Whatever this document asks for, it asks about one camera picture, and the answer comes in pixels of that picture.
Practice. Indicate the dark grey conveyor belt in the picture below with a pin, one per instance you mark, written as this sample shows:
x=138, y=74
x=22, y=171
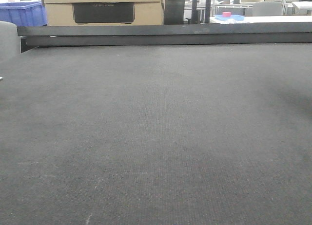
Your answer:
x=157, y=135

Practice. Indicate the black box beside cardboard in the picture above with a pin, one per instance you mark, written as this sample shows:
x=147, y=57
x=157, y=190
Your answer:
x=174, y=12

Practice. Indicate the large cardboard box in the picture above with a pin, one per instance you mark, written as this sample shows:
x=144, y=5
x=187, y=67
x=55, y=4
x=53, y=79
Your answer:
x=145, y=13

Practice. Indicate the pink block in tray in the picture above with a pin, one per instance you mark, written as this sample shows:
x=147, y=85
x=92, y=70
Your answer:
x=226, y=14

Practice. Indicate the blue tray on table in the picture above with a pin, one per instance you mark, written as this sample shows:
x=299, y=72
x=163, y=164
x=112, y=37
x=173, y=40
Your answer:
x=234, y=17

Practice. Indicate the white table background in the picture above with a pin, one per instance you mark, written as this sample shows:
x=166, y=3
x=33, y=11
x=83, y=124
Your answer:
x=266, y=19

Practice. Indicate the blue plastic crate background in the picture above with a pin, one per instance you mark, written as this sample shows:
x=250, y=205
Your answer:
x=23, y=13

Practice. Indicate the grey rounded machine cover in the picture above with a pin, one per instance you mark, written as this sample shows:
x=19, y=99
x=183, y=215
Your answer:
x=9, y=41

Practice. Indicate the black vertical post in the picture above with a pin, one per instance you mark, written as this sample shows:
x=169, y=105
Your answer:
x=194, y=13

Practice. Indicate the black conveyor side rail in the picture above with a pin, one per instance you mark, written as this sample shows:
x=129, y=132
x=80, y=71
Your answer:
x=206, y=34

